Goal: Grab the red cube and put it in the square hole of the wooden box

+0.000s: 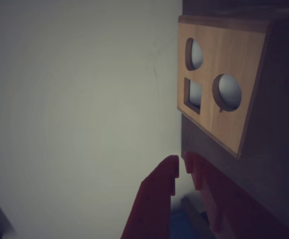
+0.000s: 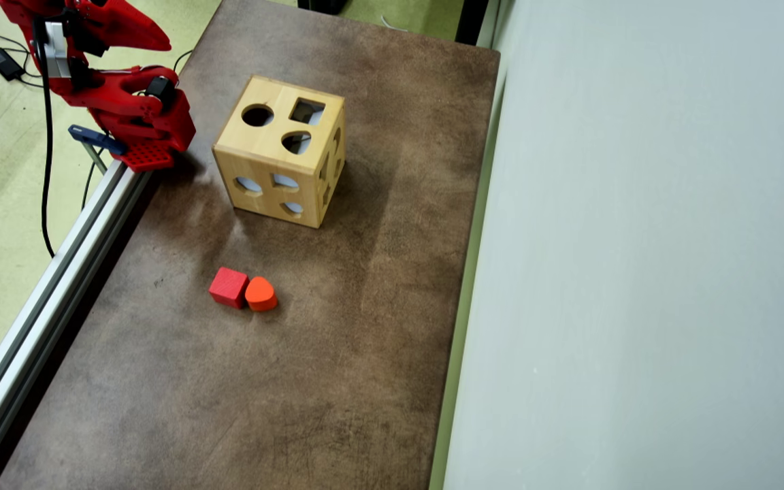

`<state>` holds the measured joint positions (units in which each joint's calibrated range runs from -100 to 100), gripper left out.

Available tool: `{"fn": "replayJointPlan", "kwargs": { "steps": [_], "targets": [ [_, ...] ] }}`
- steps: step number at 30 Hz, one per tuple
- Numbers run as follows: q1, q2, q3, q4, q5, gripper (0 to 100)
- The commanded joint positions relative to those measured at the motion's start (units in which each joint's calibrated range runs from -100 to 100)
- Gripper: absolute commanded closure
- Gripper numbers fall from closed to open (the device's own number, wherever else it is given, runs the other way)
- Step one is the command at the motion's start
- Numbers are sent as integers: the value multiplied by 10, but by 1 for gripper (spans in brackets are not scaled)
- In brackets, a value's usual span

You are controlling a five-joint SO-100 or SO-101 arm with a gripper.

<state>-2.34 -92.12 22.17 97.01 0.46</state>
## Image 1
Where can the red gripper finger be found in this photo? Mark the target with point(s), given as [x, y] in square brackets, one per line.
[223, 199]
[154, 199]

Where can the wooden shape sorter box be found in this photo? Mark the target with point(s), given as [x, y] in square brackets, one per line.
[223, 49]

